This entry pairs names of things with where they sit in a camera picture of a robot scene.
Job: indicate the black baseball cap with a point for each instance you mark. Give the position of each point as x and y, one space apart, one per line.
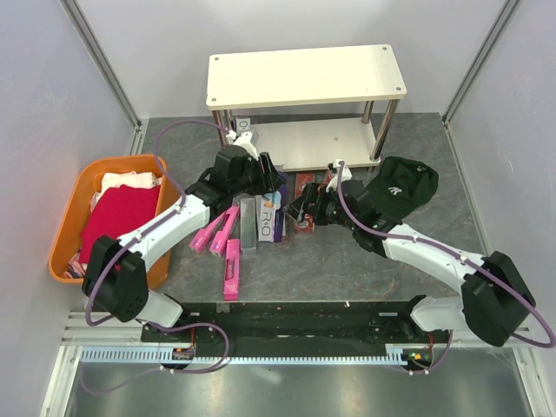
401 186

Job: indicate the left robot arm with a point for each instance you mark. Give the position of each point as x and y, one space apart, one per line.
116 277

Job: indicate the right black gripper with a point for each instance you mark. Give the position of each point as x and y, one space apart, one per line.
298 208

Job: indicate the pink toothpaste box lower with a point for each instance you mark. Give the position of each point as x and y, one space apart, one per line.
231 284

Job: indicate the silver red toothpaste box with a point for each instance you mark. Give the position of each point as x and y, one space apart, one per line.
285 235

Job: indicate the red 3d toothpaste box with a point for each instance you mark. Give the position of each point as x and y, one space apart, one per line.
328 178
306 225

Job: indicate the orange plastic bin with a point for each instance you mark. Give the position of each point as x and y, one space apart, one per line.
68 236

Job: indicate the white two-tier shelf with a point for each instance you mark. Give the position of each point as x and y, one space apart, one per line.
366 74

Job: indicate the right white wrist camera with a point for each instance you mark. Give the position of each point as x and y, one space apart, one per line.
339 172

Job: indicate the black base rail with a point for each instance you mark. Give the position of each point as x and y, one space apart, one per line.
377 322

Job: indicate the silver toothpaste box small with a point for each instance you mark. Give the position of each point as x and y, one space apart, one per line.
248 235

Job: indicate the red cloth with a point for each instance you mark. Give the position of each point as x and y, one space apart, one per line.
119 211

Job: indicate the pink toothpaste box left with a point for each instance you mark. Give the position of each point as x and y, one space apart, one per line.
210 236

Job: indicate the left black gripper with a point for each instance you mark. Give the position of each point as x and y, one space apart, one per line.
268 182

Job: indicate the white pink cloth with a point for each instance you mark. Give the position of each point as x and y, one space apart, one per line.
132 179

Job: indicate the purple silver toothpaste box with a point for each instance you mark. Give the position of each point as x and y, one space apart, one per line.
270 215
243 125

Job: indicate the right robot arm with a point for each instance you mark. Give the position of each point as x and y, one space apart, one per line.
492 299

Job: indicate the pink toothpaste box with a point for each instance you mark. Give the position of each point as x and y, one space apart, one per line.
227 221
210 236
231 284

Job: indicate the pink toothpaste box middle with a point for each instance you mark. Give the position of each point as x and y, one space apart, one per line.
227 221

